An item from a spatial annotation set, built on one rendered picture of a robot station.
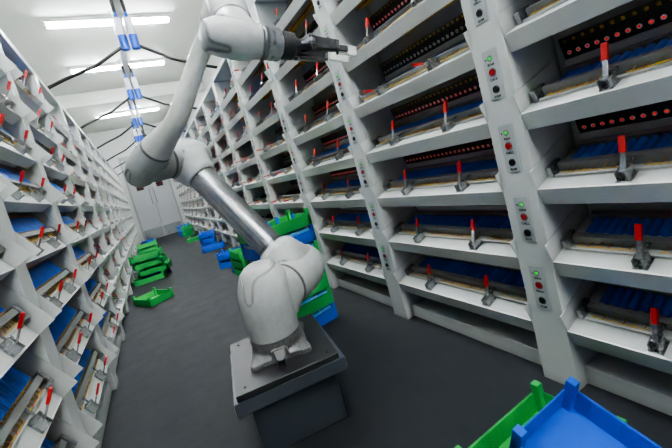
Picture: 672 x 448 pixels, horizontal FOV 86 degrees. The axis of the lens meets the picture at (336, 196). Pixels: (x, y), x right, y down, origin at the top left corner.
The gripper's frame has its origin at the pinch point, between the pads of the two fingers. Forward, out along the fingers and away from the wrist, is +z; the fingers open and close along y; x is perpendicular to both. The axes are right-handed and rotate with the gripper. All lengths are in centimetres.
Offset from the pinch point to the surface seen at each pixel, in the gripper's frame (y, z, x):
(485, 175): 20, 34, -41
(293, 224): -62, 3, -55
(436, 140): 10.4, 25.3, -28.6
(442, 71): 19.0, 21.4, -10.1
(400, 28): 6.2, 18.0, 7.5
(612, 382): 46, 43, -95
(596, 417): 53, 21, -93
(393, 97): -5.1, 21.9, -10.9
